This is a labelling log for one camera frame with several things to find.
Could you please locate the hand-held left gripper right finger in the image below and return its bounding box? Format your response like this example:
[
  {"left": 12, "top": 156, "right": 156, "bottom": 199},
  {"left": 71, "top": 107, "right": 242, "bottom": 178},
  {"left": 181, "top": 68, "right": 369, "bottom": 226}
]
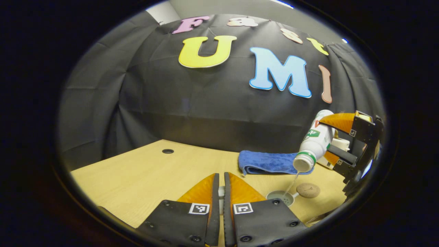
[{"left": 224, "top": 172, "right": 307, "bottom": 247}]

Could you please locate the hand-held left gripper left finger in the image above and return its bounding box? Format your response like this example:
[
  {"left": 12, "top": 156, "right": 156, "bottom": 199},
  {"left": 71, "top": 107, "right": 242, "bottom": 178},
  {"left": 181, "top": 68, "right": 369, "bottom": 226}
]
[{"left": 137, "top": 173, "right": 220, "bottom": 247}]

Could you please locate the white green-label water bottle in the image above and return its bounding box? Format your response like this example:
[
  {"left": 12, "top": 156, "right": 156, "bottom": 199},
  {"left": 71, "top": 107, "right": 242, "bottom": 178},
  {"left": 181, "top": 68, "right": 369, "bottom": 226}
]
[{"left": 293, "top": 109, "right": 335, "bottom": 173}]

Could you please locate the round cork coaster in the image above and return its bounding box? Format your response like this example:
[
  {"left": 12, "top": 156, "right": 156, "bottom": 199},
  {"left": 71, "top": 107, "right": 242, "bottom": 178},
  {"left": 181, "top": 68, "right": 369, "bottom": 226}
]
[{"left": 296, "top": 183, "right": 321, "bottom": 198}]

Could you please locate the white ceramic teacup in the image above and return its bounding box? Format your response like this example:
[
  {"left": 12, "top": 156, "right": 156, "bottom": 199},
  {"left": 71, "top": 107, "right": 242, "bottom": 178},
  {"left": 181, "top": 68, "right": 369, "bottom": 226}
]
[{"left": 266, "top": 190, "right": 299, "bottom": 207}]

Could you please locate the white toaster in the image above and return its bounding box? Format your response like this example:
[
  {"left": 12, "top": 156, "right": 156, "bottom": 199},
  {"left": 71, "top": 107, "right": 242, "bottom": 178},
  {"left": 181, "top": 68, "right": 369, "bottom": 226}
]
[{"left": 317, "top": 137, "right": 350, "bottom": 170}]

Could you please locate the blue towel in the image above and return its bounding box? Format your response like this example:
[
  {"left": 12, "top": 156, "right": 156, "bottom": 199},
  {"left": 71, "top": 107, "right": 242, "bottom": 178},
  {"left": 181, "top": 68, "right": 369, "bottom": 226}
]
[{"left": 238, "top": 150, "right": 314, "bottom": 176}]

